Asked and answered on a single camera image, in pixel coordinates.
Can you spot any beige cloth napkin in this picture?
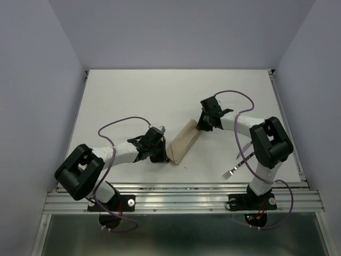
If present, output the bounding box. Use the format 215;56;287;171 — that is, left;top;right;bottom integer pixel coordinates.
166;119;201;165

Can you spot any steel fork black handle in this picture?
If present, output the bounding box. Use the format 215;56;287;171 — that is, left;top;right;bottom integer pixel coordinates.
222;152;255;180

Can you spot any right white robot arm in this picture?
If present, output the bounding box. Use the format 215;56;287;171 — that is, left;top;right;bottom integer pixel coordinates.
197;96;294;208

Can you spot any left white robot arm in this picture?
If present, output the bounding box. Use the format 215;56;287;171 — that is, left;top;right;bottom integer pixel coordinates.
54;126;168;210

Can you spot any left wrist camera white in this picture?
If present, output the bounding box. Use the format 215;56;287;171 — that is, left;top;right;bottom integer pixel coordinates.
157;126;166;134

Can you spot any steel knife black handle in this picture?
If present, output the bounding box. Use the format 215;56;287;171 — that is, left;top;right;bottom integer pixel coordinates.
236;142;252;159

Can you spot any aluminium front rail frame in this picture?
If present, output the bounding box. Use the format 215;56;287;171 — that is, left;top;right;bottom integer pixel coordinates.
43;181;324;214

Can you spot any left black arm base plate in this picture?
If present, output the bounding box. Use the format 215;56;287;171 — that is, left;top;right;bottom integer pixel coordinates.
87;193;136;212

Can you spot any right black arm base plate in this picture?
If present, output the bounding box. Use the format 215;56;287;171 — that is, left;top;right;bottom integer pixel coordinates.
225;193;277;212

